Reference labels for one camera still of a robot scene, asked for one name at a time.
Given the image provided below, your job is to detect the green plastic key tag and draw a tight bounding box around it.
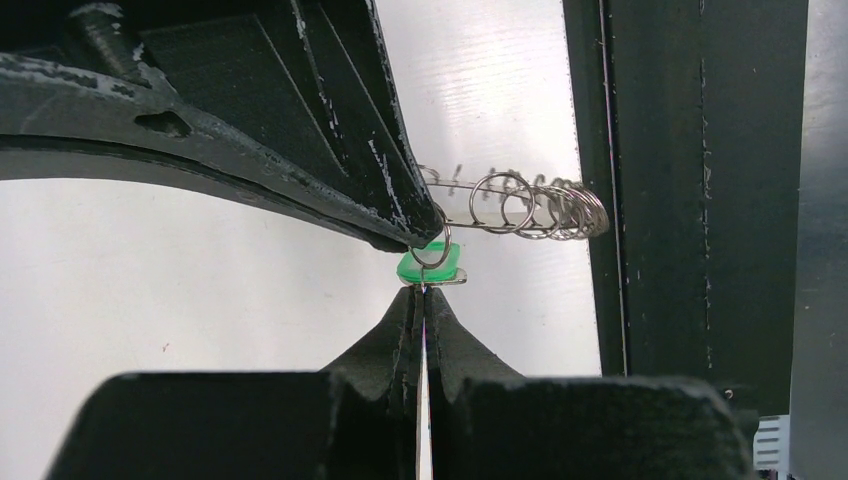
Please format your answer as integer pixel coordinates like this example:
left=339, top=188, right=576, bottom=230
left=396, top=241, right=461, bottom=276

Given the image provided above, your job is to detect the metal tray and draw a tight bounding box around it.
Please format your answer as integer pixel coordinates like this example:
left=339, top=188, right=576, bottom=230
left=790, top=0, right=847, bottom=479

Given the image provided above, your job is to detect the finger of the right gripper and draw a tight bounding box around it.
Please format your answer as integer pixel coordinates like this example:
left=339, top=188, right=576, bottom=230
left=1, top=53, right=405, bottom=252
left=1, top=1, right=443, bottom=249

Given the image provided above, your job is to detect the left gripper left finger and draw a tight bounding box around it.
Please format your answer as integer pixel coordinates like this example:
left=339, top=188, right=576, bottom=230
left=47, top=287, right=422, bottom=479

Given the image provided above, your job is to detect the metal disc with key rings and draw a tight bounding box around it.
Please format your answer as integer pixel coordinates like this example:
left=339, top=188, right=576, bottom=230
left=419, top=165, right=610, bottom=241

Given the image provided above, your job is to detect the silver key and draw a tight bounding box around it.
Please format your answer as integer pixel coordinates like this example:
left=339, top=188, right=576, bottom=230
left=398, top=268, right=468, bottom=288

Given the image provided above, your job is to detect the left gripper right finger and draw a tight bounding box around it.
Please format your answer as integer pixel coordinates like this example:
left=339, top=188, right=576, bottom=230
left=423, top=288, right=755, bottom=479

